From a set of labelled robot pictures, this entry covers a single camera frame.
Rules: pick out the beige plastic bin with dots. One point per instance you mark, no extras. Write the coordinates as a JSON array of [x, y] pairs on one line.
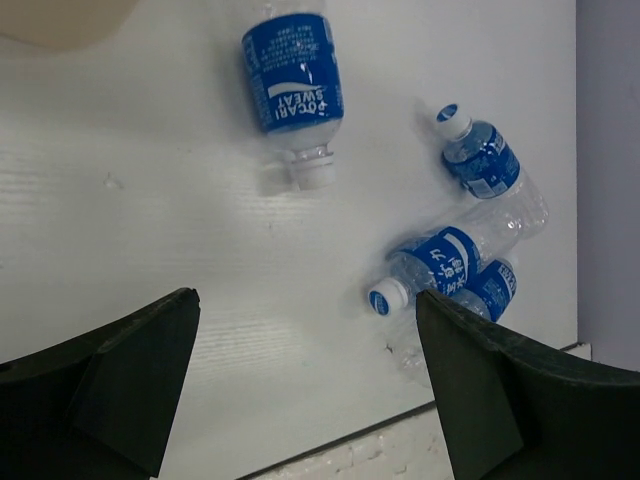
[[63, 24]]

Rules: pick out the blue label bottle lowest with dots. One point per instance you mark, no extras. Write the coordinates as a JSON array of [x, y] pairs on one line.
[[487, 295]]

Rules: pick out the blue label bottle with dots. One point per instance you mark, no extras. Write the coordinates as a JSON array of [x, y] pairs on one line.
[[448, 257], [290, 58], [479, 157]]

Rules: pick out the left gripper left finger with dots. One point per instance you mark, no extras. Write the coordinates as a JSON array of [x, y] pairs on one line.
[[100, 405]]

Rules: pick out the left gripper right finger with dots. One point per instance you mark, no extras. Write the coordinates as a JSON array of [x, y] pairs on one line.
[[513, 408]]

